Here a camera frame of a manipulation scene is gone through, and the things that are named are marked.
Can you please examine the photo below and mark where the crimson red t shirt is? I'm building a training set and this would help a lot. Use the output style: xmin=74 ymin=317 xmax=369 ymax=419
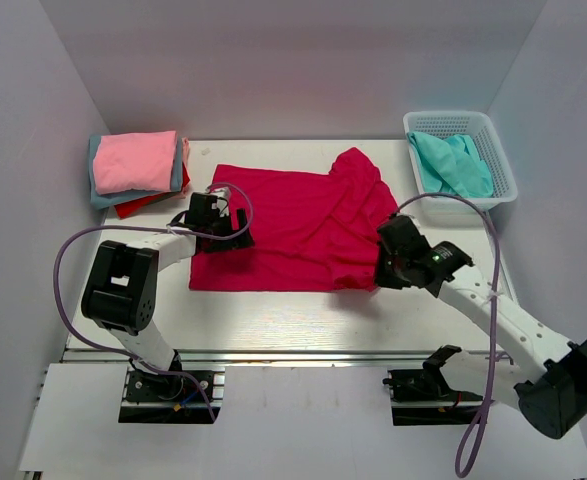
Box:
xmin=189 ymin=148 xmax=397 ymax=292

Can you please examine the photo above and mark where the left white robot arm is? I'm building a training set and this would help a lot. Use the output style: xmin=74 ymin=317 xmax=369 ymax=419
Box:
xmin=81 ymin=186 xmax=254 ymax=399

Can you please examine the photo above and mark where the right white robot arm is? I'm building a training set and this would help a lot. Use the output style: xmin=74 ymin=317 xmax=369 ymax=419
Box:
xmin=375 ymin=214 xmax=587 ymax=439

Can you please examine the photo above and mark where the peach folded t shirt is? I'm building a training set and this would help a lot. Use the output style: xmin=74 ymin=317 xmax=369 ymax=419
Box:
xmin=181 ymin=137 xmax=190 ymax=165

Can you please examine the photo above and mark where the teal crumpled t shirt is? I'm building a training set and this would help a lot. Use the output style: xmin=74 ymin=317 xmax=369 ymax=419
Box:
xmin=407 ymin=131 xmax=494 ymax=198

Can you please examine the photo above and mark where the grey-blue folded t shirt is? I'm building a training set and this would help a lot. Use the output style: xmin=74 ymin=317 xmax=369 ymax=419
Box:
xmin=87 ymin=134 xmax=184 ymax=210

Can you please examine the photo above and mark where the white plastic basket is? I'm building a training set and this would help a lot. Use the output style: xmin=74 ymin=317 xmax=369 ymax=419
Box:
xmin=403 ymin=111 xmax=518 ymax=215

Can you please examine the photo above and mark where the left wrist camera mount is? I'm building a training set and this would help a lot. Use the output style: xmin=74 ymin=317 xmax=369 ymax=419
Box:
xmin=206 ymin=186 xmax=231 ymax=216

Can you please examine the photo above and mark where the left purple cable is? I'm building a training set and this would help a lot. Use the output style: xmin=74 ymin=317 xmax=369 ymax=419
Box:
xmin=52 ymin=182 xmax=255 ymax=424

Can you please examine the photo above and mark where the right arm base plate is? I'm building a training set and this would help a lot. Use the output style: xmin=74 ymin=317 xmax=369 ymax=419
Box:
xmin=382 ymin=345 xmax=483 ymax=426

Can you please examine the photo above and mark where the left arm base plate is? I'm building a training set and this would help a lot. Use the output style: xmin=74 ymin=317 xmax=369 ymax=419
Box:
xmin=118 ymin=359 xmax=225 ymax=425

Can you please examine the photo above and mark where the aluminium table edge rail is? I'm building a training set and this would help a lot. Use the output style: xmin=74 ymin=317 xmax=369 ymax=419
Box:
xmin=60 ymin=347 xmax=514 ymax=369

